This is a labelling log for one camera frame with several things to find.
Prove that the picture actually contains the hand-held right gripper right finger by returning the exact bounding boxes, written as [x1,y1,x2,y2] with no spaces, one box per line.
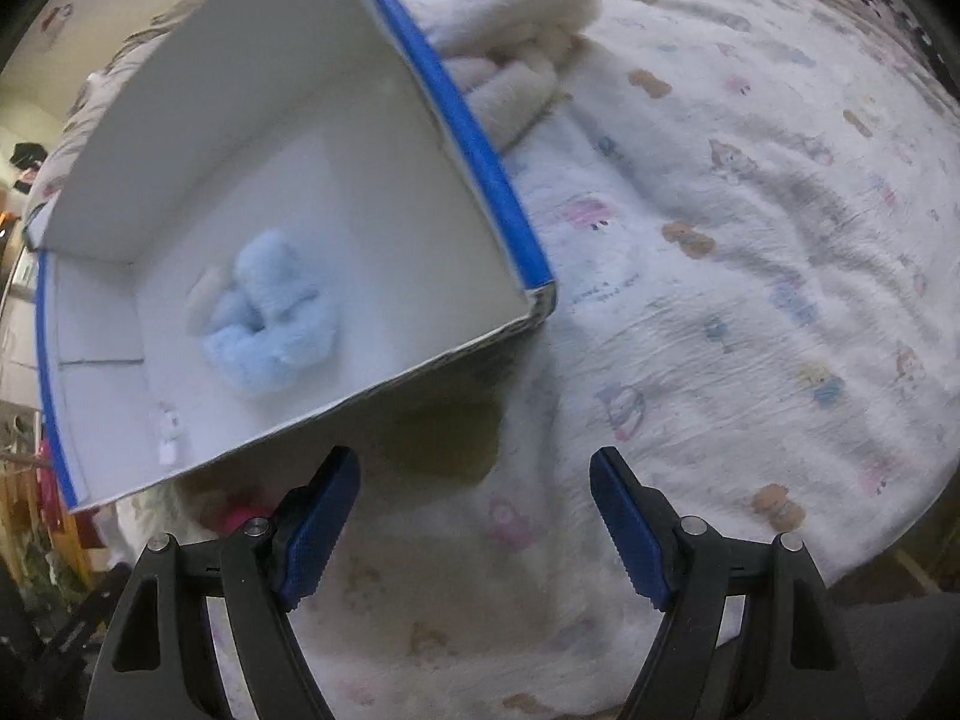
[589,447,872,720]

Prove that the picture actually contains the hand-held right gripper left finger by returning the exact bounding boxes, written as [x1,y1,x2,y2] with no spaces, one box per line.
[84,445,362,720]

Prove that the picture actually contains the light blue fluffy socks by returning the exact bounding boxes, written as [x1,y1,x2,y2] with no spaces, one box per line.
[201,231,340,398]

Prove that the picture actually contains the white cardboard box blue rim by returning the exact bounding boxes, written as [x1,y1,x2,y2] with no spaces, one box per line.
[24,0,558,514]

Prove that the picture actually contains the white fluffy socks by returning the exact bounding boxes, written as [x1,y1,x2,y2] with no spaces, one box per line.
[431,0,603,155]

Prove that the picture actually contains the pink and white plush toy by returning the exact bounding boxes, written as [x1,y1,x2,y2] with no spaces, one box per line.
[97,476,290,567]

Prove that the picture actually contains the small white figurine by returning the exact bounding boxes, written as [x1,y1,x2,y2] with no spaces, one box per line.
[154,406,183,466]

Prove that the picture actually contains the wooden rack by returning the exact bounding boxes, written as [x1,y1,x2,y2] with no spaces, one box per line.
[0,401,95,593]

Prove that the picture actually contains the printed white blanket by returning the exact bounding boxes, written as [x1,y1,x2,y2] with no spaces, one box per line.
[45,0,960,720]

